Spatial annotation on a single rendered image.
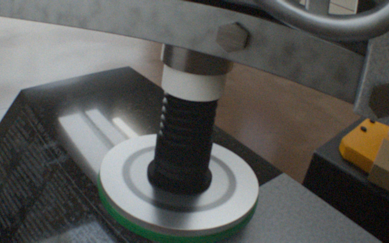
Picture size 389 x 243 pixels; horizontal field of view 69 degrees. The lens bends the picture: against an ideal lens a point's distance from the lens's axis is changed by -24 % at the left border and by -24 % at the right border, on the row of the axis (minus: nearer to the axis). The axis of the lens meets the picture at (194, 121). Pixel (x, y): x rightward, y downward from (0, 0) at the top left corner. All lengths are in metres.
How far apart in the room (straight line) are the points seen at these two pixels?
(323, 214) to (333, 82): 0.30
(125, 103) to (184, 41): 0.45
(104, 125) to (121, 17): 0.35
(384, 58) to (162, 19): 0.22
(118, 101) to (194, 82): 0.42
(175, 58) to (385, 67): 0.22
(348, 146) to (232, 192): 0.59
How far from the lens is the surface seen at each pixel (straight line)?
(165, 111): 0.42
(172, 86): 0.39
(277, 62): 0.32
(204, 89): 0.38
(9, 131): 0.82
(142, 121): 0.71
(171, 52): 0.37
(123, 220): 0.42
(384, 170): 0.85
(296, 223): 0.53
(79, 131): 0.66
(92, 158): 0.59
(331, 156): 0.99
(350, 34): 0.21
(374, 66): 0.29
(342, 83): 0.32
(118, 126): 0.68
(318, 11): 0.21
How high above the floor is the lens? 1.18
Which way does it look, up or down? 27 degrees down
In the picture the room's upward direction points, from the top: 9 degrees clockwise
